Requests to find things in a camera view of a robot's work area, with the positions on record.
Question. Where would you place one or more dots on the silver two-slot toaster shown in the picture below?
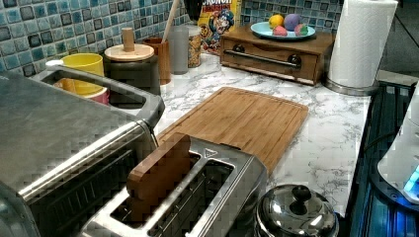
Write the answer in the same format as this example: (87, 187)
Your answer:
(222, 187)

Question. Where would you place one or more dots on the stainless toaster oven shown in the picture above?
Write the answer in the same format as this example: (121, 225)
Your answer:
(63, 156)

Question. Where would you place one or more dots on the bamboo cutting board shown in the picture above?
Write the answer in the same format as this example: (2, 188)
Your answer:
(255, 123)

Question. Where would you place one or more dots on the brown wooden utensil cup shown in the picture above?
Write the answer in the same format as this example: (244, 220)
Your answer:
(162, 51)

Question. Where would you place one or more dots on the clear cereal jar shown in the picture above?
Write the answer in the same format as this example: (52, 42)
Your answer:
(194, 50)

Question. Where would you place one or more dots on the frosted plastic cup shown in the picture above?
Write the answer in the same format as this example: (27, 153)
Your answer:
(178, 42)

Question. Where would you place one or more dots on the wooden toast slice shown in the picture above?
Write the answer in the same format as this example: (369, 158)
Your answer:
(156, 176)

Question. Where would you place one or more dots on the dark canister wooden lid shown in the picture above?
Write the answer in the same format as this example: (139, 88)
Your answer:
(133, 63)

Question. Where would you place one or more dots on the yellow cereal box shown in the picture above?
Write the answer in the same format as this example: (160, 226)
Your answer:
(217, 18)

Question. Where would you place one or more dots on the light blue plate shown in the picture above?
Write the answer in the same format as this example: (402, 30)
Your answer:
(263, 30)

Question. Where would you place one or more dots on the pink cup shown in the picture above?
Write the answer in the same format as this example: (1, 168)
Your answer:
(100, 97)

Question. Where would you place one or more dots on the wooden drawer box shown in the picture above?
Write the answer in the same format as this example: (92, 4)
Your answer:
(304, 61)

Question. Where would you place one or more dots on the red toy strawberry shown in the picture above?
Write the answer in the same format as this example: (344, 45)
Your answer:
(280, 31)

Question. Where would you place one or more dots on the yellow toy lemon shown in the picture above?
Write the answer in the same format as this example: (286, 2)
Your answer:
(276, 20)

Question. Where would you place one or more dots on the wooden stick utensil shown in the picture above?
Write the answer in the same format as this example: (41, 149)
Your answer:
(169, 22)

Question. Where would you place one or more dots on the steel pot lid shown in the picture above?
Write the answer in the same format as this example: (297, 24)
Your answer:
(295, 211)

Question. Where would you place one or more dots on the purple toy fruit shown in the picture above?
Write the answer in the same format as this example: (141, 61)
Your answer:
(291, 21)

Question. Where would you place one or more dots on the pink green toy fruit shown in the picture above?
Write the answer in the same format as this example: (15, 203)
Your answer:
(301, 30)

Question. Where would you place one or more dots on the yellow bowl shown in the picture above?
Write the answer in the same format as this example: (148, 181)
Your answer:
(86, 62)

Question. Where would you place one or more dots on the paper towel roll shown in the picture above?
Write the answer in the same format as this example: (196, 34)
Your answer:
(360, 40)

